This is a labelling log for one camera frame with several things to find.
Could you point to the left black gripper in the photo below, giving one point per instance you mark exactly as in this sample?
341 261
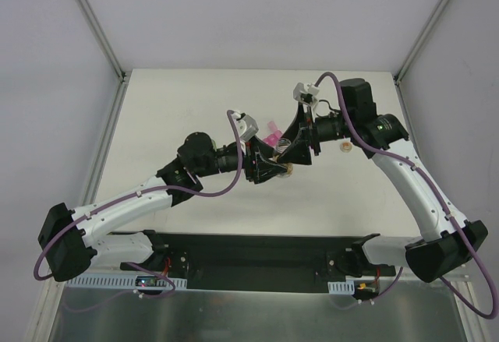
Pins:
251 161

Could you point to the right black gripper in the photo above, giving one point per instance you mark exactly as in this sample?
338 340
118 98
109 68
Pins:
309 133

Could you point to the pink weekly pill organizer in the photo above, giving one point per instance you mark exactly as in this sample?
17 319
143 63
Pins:
275 134

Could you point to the orange white bottle cap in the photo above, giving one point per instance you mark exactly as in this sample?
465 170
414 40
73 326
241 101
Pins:
346 147

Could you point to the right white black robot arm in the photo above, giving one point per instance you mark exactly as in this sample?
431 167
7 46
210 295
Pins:
447 238

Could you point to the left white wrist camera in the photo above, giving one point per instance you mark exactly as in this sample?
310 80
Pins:
246 126

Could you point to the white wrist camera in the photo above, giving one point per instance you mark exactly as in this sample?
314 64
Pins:
306 94
246 126

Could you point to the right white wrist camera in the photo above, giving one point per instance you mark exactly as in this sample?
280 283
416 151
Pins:
306 94

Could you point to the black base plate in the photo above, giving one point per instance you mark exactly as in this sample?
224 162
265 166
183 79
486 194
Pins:
231 262

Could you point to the right white cable duct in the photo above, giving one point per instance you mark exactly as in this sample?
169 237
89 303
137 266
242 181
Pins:
346 287

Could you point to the white cable duct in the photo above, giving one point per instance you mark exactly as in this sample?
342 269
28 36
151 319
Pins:
346 287
126 282

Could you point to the left white cable duct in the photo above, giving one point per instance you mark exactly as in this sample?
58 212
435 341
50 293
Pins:
126 282

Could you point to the right aluminium frame post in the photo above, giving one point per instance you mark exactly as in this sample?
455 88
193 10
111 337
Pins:
423 36

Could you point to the aluminium frame post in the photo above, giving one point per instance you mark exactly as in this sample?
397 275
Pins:
101 38
423 36

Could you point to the left aluminium frame post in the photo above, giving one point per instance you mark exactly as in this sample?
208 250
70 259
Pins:
101 38

